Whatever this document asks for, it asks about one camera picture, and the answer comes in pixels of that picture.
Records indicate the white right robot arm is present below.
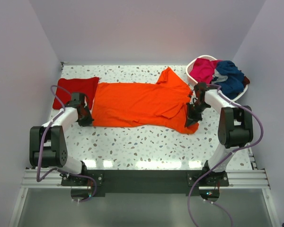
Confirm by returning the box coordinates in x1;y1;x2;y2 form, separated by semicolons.
185;82;253;186

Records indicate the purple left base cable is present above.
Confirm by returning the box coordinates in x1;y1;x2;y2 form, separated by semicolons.
68;174;98;203

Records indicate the aluminium left rail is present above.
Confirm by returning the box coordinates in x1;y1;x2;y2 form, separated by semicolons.
20;165;71;189

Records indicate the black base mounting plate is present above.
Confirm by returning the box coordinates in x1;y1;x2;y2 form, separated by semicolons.
60;170;229;199

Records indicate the aluminium right rail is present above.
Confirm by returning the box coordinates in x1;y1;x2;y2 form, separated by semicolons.
227;148;270;190

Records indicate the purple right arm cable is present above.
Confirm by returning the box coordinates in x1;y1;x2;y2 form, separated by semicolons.
203;84;265;166

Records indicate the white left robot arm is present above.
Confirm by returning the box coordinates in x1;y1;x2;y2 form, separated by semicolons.
29;93;93;185

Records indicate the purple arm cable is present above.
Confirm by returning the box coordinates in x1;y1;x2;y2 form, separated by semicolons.
35;85;67;183
203;84;265;166

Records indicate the orange t shirt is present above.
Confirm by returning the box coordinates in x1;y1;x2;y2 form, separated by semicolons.
92;67;199;134

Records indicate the navy blue t shirt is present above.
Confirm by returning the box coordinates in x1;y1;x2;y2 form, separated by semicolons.
211;61;245;99

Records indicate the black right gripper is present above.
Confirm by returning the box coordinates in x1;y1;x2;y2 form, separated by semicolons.
185;101;209;128

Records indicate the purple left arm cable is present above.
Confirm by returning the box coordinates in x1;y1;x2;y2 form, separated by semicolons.
35;85;67;183

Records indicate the white plastic laundry basket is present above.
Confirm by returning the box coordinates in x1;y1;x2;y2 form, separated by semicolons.
185;55;248;102

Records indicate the aluminium rail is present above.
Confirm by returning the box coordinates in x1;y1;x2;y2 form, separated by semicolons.
20;165;71;189
227;148;270;190

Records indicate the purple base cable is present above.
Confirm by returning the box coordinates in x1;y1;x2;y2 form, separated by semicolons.
68;174;98;203
186;151;235;227

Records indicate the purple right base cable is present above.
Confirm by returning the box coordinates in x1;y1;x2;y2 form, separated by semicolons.
186;151;235;227

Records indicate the folded red t shirt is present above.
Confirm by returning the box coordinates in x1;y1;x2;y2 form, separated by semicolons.
56;77;99;110

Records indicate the magenta t shirt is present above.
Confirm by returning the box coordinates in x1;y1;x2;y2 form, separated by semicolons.
189;58;221;84

